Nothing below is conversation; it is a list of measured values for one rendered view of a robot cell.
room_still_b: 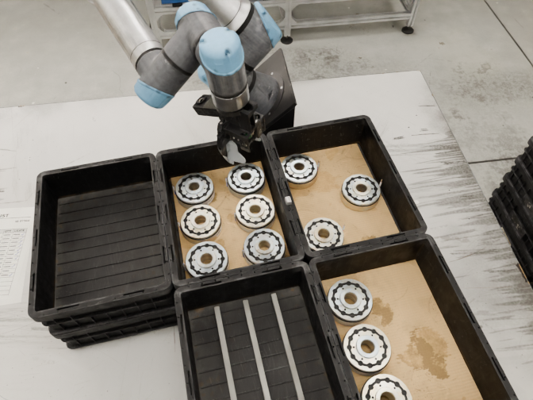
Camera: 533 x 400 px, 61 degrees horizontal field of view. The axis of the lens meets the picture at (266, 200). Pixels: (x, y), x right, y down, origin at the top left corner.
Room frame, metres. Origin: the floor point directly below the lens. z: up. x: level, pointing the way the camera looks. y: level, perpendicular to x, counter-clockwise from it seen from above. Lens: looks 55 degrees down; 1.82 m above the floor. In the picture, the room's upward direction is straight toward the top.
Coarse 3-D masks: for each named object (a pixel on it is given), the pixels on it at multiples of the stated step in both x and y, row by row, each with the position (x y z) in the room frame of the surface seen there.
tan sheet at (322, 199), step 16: (352, 144) 0.90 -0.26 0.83; (320, 160) 0.84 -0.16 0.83; (336, 160) 0.84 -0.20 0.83; (352, 160) 0.84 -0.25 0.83; (320, 176) 0.78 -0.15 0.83; (336, 176) 0.78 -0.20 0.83; (304, 192) 0.73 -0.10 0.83; (320, 192) 0.73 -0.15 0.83; (336, 192) 0.73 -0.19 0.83; (304, 208) 0.67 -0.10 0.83; (320, 208) 0.67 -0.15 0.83; (336, 208) 0.67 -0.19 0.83; (384, 208) 0.67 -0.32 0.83; (304, 224) 0.62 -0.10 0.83; (352, 224) 0.62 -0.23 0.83; (368, 224) 0.62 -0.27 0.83; (384, 224) 0.62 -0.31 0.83; (352, 240) 0.57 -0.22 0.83
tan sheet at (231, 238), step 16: (208, 176) 0.78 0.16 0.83; (224, 176) 0.78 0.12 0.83; (224, 192) 0.73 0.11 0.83; (176, 208) 0.67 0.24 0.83; (224, 208) 0.67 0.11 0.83; (224, 224) 0.62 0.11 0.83; (224, 240) 0.57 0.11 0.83; (240, 240) 0.57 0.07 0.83; (240, 256) 0.53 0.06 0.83; (288, 256) 0.53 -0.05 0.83
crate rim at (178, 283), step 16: (208, 144) 0.81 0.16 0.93; (160, 160) 0.75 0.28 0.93; (272, 160) 0.75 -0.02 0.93; (160, 176) 0.70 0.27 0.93; (160, 192) 0.65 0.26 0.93; (288, 208) 0.61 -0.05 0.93; (176, 272) 0.44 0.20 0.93; (224, 272) 0.44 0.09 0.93; (240, 272) 0.44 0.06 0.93; (176, 288) 0.41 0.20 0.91
